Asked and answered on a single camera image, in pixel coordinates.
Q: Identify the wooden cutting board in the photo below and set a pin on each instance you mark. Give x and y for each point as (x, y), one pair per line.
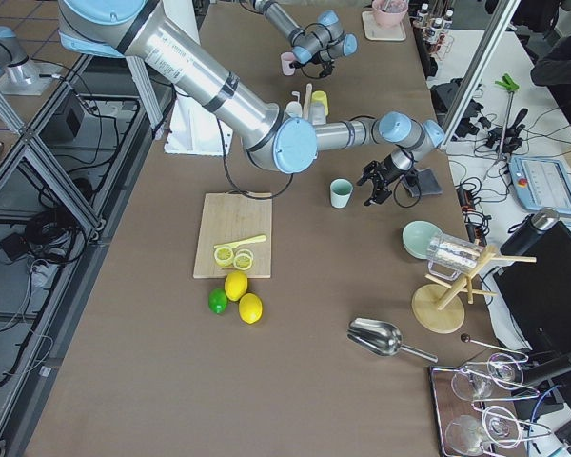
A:
(229, 217)

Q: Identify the green lime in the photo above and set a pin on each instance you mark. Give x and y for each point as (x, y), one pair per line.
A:
(217, 301)

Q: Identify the grey folded cloth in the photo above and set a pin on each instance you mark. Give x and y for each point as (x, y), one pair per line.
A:
(421, 183)

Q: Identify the mint green cup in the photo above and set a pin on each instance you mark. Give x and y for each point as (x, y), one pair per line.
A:
(340, 191)

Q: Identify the beige tray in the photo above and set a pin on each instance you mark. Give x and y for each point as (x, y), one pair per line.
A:
(394, 32)

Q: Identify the wine glass rack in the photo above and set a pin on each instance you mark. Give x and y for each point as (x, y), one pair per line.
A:
(474, 407)

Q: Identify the wooden mug tree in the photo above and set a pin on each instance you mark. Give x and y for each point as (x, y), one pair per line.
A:
(438, 307)

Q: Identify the pink cup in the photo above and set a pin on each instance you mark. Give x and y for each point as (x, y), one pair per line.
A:
(288, 61)

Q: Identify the yellow lemon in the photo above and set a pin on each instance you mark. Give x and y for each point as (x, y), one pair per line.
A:
(235, 285)
(250, 308)

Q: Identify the black monitor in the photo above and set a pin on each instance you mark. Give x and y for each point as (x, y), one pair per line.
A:
(539, 295)

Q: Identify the grey cup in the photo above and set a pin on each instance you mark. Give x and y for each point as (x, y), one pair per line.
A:
(317, 114)

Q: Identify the white wire cup holder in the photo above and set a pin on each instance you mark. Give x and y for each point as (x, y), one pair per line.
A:
(304, 99)

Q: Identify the metal scoop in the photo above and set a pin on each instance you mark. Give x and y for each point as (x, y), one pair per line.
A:
(382, 338)

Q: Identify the lemon slice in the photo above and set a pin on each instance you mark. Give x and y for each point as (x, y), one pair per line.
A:
(243, 259)
(223, 256)

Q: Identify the pink bowl with ice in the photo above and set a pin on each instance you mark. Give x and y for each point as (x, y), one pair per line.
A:
(389, 13)

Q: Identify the clear glass mug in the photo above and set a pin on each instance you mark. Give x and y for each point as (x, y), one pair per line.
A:
(449, 256)

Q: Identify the teach pendant tablet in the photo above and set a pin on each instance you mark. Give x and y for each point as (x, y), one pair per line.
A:
(540, 183)

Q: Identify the white cup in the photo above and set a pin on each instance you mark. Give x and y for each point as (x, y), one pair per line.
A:
(294, 109)

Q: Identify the yellow plastic knife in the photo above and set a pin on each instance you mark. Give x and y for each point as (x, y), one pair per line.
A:
(250, 240)

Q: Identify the yellow cup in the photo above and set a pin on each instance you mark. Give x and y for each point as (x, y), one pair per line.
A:
(320, 96)

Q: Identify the green tipped grabber stick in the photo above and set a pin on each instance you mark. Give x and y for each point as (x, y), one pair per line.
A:
(511, 88)

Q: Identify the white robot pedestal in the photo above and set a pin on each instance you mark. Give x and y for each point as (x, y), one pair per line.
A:
(192, 129)

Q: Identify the aluminium frame post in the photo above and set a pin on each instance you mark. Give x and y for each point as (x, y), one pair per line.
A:
(491, 38)

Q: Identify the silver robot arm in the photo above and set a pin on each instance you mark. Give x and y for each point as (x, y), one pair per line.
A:
(319, 43)
(272, 139)

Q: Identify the mint green bowl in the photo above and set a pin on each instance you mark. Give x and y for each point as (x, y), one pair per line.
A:
(416, 236)

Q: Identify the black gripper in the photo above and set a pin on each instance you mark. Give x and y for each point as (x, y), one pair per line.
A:
(386, 173)
(305, 61)

